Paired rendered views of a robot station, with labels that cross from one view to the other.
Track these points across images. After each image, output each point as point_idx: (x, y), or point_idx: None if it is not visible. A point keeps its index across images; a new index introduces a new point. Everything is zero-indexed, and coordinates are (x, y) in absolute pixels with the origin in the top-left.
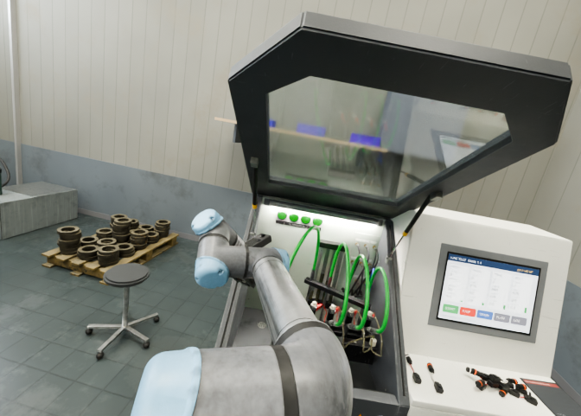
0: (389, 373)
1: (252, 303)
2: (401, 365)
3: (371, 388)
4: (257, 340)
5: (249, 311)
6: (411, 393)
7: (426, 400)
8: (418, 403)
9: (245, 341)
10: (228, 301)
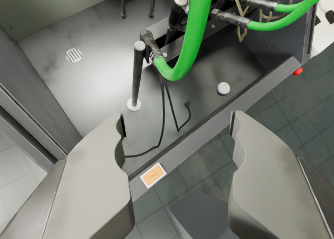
0: (283, 32)
1: (24, 28)
2: (313, 21)
3: (241, 47)
4: (91, 85)
5: (33, 45)
6: (314, 45)
7: (328, 42)
8: (321, 51)
9: (78, 99)
10: (25, 147)
